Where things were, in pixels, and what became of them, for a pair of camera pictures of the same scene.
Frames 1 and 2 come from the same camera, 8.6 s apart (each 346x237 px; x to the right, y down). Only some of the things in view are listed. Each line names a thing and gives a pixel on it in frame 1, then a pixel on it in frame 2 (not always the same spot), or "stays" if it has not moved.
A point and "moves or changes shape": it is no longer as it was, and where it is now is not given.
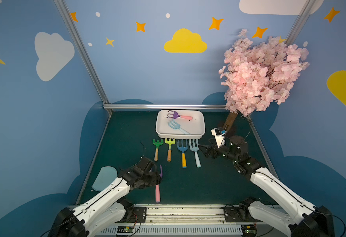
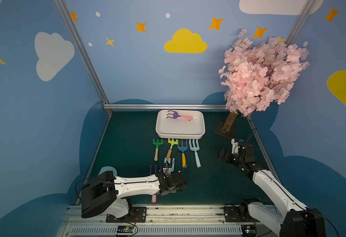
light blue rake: x=177 y=126 -> x=172 y=167
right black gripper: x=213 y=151 -> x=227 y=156
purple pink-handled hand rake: x=157 y=196 moves or changes shape
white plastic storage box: x=180 y=124 stays
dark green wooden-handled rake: x=157 y=143 stays
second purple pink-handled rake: x=175 y=115 stays
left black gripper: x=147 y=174 -> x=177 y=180
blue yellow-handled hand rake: x=183 y=149 stays
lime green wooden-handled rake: x=169 y=152 stays
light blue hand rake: x=194 y=149 stays
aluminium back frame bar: x=133 y=106 stays
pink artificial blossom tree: x=255 y=74 stays
